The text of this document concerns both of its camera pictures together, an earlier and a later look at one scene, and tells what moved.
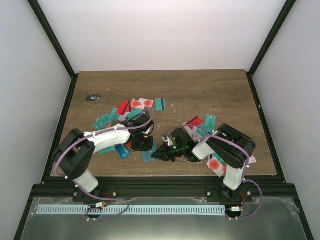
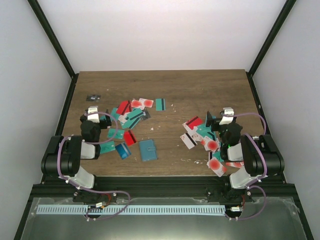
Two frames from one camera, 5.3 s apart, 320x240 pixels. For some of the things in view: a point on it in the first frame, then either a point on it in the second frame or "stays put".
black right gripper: (165, 156) → (210, 120)
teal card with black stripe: (160, 104) stays put
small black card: (93, 98) stays put
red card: (124, 107) stays put
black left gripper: (147, 148) → (105, 125)
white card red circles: (141, 103) stays put
